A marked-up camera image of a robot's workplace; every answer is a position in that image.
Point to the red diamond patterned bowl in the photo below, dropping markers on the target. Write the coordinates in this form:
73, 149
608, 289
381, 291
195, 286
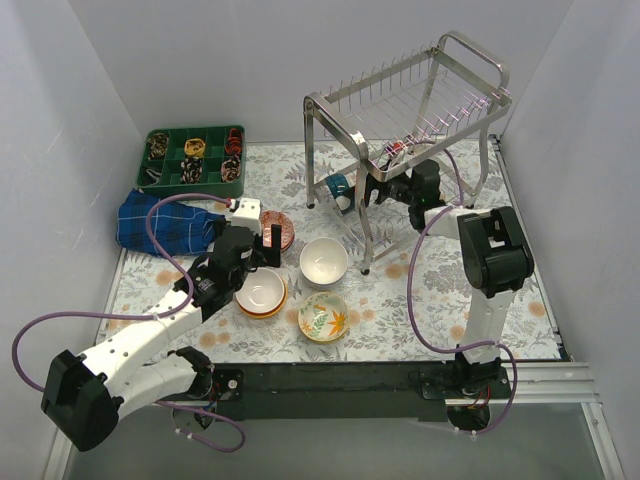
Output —
269, 218

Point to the dark floral rolled tie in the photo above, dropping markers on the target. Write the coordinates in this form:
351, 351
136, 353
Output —
191, 170

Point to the orange flower patterned plate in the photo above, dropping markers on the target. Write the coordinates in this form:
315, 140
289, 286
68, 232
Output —
322, 314

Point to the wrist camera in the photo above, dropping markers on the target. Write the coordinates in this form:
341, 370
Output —
396, 150
246, 212

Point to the brown rolled tie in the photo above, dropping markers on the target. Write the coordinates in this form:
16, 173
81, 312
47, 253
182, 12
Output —
157, 145

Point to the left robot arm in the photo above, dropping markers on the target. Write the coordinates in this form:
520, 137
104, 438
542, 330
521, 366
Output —
87, 394

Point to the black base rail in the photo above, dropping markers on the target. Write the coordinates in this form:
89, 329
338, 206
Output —
351, 390

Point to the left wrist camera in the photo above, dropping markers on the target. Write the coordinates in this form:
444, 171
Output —
246, 212

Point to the orange black rolled tie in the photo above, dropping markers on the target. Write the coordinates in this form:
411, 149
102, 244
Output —
234, 142

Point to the stainless steel dish rack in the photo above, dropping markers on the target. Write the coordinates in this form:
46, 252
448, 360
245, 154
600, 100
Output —
434, 97

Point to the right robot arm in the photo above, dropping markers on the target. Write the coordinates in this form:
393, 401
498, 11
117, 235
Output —
496, 259

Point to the green compartment tray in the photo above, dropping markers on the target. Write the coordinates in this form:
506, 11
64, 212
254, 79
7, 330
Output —
170, 166

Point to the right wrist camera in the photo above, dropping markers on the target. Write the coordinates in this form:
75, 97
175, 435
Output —
396, 150

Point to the blue plaid cloth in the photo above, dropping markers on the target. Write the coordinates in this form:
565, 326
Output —
178, 228

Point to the green patterned plate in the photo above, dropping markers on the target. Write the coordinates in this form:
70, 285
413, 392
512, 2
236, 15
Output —
326, 339

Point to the aluminium frame rail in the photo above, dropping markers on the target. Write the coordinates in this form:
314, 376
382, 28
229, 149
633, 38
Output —
177, 379

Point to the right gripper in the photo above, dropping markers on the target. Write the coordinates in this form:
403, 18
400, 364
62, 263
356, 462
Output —
371, 188

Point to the yellow rolled tie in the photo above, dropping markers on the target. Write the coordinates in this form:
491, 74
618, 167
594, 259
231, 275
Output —
194, 147

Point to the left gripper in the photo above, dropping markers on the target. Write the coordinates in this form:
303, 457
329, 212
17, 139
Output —
273, 245

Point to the white bowl front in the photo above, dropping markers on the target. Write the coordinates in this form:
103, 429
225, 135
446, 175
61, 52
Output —
323, 286

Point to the teal rimmed white bowl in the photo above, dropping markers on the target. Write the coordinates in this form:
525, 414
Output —
342, 189

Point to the blue white patterned bowl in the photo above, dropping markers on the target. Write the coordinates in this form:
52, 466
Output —
287, 238

